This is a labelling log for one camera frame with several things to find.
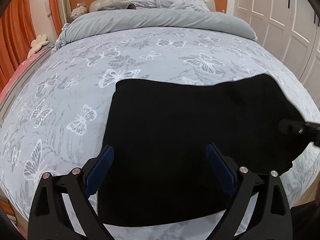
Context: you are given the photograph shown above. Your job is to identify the black pants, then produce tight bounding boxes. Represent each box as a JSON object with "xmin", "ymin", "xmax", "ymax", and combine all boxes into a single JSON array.
[{"xmin": 98, "ymin": 74, "xmax": 309, "ymax": 227}]

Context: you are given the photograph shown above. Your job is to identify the butterfly patterned bed sheet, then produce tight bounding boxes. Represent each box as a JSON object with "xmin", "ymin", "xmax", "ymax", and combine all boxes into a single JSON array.
[{"xmin": 0, "ymin": 26, "xmax": 320, "ymax": 240}]

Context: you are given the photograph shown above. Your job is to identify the white wardrobe doors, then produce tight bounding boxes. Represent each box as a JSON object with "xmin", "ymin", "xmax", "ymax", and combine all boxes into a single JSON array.
[{"xmin": 233, "ymin": 0, "xmax": 320, "ymax": 86}]

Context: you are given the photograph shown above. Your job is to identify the pink bed side panel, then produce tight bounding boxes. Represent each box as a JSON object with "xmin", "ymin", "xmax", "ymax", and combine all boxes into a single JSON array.
[{"xmin": 1, "ymin": 44, "xmax": 53, "ymax": 126}]

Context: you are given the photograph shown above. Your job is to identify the butterfly patterned pillow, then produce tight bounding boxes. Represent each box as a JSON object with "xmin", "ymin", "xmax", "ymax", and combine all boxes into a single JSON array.
[{"xmin": 99, "ymin": 0, "xmax": 210, "ymax": 12}]

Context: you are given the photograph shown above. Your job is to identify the grey rolled duvet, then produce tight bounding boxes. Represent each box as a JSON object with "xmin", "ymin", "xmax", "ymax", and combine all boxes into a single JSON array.
[{"xmin": 54, "ymin": 9, "xmax": 258, "ymax": 50}]

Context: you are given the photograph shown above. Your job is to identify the white flower plush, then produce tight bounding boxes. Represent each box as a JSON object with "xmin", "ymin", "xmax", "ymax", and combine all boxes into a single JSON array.
[{"xmin": 27, "ymin": 35, "xmax": 49, "ymax": 59}]

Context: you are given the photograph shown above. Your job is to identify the orange curtain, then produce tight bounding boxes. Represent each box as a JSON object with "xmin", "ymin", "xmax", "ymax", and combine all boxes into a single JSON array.
[{"xmin": 1, "ymin": 0, "xmax": 62, "ymax": 89}]

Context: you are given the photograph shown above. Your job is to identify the white ornament on nightstand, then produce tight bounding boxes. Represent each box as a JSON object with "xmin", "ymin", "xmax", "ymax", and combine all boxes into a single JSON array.
[{"xmin": 71, "ymin": 5, "xmax": 87, "ymax": 21}]

